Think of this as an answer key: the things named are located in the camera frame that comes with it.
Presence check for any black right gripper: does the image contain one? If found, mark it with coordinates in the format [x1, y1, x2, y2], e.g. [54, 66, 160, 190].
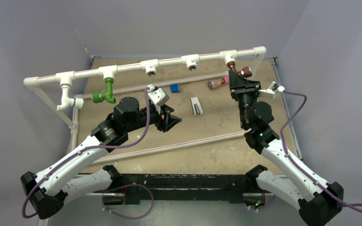
[228, 71, 261, 128]

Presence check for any green water faucet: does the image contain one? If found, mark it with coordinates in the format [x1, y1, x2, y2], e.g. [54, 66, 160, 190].
[91, 78, 116, 104]

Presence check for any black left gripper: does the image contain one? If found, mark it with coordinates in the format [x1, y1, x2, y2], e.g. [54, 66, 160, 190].
[125, 103, 181, 133]

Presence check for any white PVC pipe frame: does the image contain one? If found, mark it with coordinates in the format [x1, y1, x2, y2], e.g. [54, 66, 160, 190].
[23, 46, 267, 164]

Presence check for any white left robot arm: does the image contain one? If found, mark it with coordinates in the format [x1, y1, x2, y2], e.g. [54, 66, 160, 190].
[20, 95, 182, 219]

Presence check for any brown water faucet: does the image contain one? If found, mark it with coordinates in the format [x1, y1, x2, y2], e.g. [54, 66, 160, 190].
[228, 61, 254, 79]

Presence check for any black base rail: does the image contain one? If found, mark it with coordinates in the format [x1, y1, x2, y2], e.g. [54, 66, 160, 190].
[96, 171, 265, 205]

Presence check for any white water faucet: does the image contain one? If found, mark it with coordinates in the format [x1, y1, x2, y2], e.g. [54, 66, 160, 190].
[56, 85, 84, 111]

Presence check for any white stapler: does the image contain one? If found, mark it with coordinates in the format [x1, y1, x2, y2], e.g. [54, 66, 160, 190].
[191, 97, 203, 116]

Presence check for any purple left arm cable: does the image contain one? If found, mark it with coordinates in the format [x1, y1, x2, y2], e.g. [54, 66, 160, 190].
[22, 87, 156, 219]

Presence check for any blue cube block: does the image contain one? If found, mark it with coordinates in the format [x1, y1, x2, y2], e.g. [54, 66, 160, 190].
[170, 84, 181, 93]

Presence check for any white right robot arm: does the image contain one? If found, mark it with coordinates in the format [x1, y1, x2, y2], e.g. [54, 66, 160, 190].
[228, 70, 344, 226]

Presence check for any pink capped colourful can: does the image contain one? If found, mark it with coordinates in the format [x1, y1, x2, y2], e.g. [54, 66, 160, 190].
[207, 76, 229, 89]

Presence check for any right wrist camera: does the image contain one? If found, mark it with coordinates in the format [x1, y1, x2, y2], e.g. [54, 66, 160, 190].
[259, 81, 285, 99]

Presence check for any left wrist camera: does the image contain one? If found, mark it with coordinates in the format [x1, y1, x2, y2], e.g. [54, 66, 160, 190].
[147, 84, 170, 113]

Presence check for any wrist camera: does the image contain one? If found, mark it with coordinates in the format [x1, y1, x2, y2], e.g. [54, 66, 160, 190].
[259, 81, 285, 99]
[147, 84, 170, 113]

